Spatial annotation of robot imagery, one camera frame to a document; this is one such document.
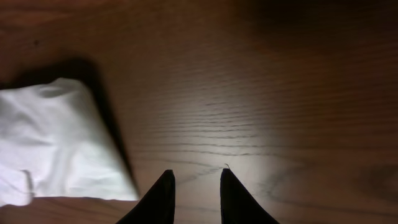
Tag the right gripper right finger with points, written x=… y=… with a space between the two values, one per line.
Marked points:
x=238 y=206

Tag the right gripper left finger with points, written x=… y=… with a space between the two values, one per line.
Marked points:
x=158 y=204

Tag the white t-shirt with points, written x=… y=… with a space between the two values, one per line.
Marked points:
x=55 y=144

